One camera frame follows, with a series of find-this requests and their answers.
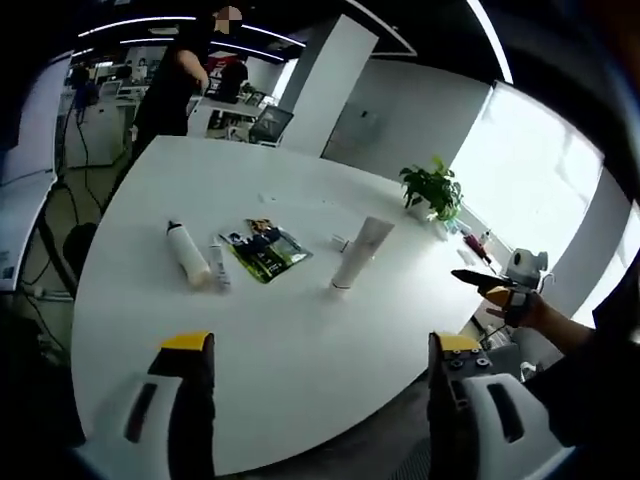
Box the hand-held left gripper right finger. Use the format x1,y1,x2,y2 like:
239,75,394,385
427,332,554,480

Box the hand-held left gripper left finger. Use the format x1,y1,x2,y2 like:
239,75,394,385
97,330,217,480

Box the large white tube skincare product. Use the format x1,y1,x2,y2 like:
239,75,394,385
329,215,396,292

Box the small slim tube skincare product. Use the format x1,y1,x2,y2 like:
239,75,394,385
208,238,233,293

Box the white pump bottle skincare product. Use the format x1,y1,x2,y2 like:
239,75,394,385
165,219,213,292

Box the green blue sachet skincare product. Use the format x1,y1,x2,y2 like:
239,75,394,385
218,217,315,285

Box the person's right hand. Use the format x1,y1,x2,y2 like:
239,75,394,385
484,293,569,332

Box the small red container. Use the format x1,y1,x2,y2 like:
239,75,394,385
467,234,494,262

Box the potted green plant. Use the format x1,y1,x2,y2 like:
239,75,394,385
398,156,464,223

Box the dark round object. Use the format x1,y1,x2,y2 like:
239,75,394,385
64,222,99,284

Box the ceiling light strip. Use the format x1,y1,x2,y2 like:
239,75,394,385
77,3,197,38
467,0,515,85

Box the white slanted board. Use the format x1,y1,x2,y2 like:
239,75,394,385
0,169,57,294

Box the grey mesh office chair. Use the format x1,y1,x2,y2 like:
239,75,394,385
248,104,295,148

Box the large display screen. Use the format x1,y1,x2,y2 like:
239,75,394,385
0,59,74,184

